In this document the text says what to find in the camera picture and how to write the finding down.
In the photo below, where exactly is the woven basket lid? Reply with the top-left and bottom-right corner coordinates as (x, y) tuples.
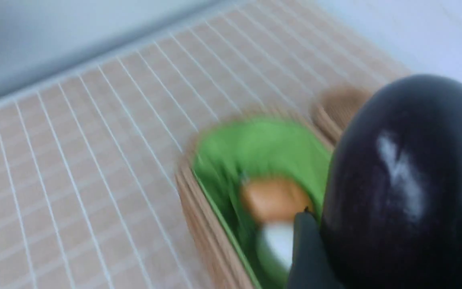
(310, 85), (373, 146)

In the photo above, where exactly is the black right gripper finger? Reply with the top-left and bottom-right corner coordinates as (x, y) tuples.
(286, 207), (343, 289)

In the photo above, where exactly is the orange round vegetable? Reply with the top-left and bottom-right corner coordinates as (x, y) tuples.
(240, 176), (315, 225)

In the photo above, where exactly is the purple eggplant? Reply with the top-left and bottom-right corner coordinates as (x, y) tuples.
(321, 75), (462, 289)

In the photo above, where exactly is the beige checked tablecloth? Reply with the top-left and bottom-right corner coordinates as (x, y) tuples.
(0, 0), (409, 289)

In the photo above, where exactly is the woven wicker basket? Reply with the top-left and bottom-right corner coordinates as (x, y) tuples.
(176, 107), (334, 289)

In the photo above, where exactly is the white radish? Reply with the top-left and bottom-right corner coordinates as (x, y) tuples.
(260, 223), (294, 270)

